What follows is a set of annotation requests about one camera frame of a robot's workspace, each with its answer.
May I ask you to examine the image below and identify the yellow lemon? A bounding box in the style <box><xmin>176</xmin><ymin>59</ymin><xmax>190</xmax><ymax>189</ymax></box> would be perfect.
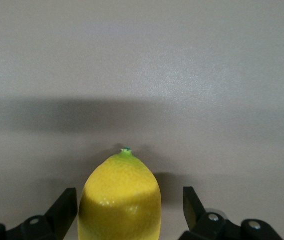
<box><xmin>77</xmin><ymin>146</ymin><xmax>162</xmax><ymax>240</ymax></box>

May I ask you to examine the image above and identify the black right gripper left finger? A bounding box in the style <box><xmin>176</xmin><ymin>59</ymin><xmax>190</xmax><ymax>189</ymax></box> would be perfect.
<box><xmin>0</xmin><ymin>187</ymin><xmax>78</xmax><ymax>240</ymax></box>

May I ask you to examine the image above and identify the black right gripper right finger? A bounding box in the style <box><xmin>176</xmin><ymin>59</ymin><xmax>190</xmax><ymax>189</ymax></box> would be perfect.
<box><xmin>179</xmin><ymin>186</ymin><xmax>281</xmax><ymax>240</ymax></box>

